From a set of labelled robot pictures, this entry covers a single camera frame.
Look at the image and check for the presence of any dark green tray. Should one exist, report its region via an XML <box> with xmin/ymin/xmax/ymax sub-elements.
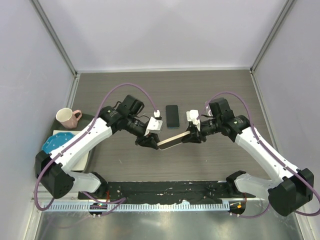
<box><xmin>46</xmin><ymin>113</ymin><xmax>95</xmax><ymax>173</ymax></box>

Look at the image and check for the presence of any pink mug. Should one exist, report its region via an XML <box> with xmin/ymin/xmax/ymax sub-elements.
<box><xmin>55</xmin><ymin>107</ymin><xmax>83</xmax><ymax>129</ymax></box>

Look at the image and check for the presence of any teal smartphone black screen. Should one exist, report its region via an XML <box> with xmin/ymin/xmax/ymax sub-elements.
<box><xmin>165</xmin><ymin>105</ymin><xmax>180</xmax><ymax>129</ymax></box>

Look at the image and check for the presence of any aluminium front rail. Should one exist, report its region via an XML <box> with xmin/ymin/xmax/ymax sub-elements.
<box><xmin>31</xmin><ymin>179</ymin><xmax>305</xmax><ymax>202</ymax></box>

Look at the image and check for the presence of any black smartphone gold edge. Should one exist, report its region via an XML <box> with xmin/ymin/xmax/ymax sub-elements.
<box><xmin>157</xmin><ymin>136</ymin><xmax>183</xmax><ymax>151</ymax></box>

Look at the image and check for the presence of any blue dotted plate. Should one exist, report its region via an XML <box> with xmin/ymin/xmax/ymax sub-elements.
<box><xmin>41</xmin><ymin>131</ymin><xmax>75</xmax><ymax>154</ymax></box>

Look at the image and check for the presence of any slotted cable duct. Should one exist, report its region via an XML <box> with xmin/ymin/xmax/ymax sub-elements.
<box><xmin>48</xmin><ymin>200</ymin><xmax>230</xmax><ymax>212</ymax></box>

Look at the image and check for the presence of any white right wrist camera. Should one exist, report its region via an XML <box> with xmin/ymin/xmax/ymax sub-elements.
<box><xmin>186</xmin><ymin>109</ymin><xmax>201</xmax><ymax>131</ymax></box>

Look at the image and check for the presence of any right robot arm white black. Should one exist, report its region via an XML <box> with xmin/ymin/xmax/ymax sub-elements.
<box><xmin>182</xmin><ymin>97</ymin><xmax>314</xmax><ymax>217</ymax></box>

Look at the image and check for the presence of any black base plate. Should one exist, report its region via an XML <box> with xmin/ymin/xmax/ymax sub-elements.
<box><xmin>77</xmin><ymin>180</ymin><xmax>248</xmax><ymax>203</ymax></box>

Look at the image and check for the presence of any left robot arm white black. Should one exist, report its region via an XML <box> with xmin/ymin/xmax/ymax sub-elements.
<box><xmin>35</xmin><ymin>95</ymin><xmax>162</xmax><ymax>200</ymax></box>

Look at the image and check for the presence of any left aluminium corner post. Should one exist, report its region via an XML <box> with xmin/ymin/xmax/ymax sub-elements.
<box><xmin>29</xmin><ymin>0</ymin><xmax>79</xmax><ymax>76</ymax></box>

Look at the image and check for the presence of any clear phone case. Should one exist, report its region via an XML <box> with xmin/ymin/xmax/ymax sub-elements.
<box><xmin>204</xmin><ymin>101</ymin><xmax>213</xmax><ymax>117</ymax></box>

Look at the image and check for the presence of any aluminium corner post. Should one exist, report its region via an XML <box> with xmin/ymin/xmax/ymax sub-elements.
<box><xmin>250</xmin><ymin>0</ymin><xmax>297</xmax><ymax>74</ymax></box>
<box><xmin>29</xmin><ymin>0</ymin><xmax>79</xmax><ymax>76</ymax></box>

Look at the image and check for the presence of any white square plate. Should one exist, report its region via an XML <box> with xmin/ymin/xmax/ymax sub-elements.
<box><xmin>52</xmin><ymin>129</ymin><xmax>90</xmax><ymax>173</ymax></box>

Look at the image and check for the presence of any right aluminium corner post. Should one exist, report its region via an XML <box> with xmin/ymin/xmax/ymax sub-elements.
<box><xmin>250</xmin><ymin>0</ymin><xmax>297</xmax><ymax>74</ymax></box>

